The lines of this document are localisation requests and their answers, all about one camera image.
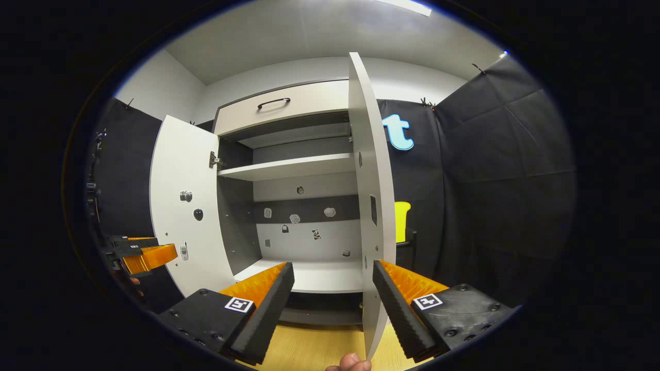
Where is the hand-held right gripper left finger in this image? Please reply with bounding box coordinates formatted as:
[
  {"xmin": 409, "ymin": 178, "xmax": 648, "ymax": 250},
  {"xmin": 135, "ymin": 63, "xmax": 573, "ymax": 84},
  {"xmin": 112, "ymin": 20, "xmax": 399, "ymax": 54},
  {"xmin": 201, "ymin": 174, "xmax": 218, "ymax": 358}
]
[{"xmin": 157, "ymin": 262, "xmax": 295, "ymax": 366}]

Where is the beige double-door shoe cabinet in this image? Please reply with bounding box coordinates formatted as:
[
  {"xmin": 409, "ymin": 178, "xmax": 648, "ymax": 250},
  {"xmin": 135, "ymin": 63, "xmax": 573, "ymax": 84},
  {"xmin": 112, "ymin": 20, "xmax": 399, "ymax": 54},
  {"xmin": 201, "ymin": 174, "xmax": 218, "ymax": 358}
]
[{"xmin": 211, "ymin": 77, "xmax": 367, "ymax": 326}]

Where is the long ceiling light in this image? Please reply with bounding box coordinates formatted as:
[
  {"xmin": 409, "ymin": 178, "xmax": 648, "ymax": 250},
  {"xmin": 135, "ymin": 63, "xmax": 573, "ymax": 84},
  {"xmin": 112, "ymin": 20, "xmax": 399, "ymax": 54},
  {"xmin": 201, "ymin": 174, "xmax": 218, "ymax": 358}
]
[{"xmin": 376, "ymin": 0, "xmax": 433, "ymax": 17}]

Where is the beige headphone-sticker cabinet door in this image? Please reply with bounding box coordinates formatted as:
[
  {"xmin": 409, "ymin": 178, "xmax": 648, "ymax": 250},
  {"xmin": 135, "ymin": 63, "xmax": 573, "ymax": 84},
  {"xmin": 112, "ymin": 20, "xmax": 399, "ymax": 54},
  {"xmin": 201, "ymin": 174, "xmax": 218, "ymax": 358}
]
[{"xmin": 348, "ymin": 52, "xmax": 397, "ymax": 360}]

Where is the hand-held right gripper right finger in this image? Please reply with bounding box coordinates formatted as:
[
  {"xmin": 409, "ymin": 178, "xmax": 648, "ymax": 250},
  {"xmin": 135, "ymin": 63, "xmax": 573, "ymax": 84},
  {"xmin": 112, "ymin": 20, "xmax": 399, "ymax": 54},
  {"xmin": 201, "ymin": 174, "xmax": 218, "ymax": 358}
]
[{"xmin": 372, "ymin": 259, "xmax": 521, "ymax": 361}]

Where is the beige camera-sticker cabinet door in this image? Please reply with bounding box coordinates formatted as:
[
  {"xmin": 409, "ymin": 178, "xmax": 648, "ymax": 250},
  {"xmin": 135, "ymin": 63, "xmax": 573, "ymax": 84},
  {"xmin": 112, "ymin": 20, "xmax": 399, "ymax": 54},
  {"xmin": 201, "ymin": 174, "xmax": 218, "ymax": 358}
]
[{"xmin": 150, "ymin": 114, "xmax": 237, "ymax": 298}]

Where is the beige cabinet drawer front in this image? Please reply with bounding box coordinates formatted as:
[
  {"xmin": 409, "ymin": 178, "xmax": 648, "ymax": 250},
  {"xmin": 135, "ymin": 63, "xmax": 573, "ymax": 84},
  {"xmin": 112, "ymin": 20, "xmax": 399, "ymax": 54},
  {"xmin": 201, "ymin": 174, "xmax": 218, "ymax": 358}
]
[{"xmin": 214, "ymin": 80, "xmax": 351, "ymax": 137}]

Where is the white cabinet shelf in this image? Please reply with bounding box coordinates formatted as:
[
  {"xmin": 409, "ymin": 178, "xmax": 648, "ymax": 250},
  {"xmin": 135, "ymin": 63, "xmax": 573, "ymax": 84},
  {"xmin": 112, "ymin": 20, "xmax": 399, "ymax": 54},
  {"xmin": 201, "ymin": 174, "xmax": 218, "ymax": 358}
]
[{"xmin": 218, "ymin": 153, "xmax": 356, "ymax": 182}]

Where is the black backdrop cloth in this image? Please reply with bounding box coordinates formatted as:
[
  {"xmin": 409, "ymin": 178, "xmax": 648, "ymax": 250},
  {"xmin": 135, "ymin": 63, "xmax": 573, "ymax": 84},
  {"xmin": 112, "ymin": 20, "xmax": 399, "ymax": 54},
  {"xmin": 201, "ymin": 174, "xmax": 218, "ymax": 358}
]
[{"xmin": 85, "ymin": 54, "xmax": 577, "ymax": 315}]

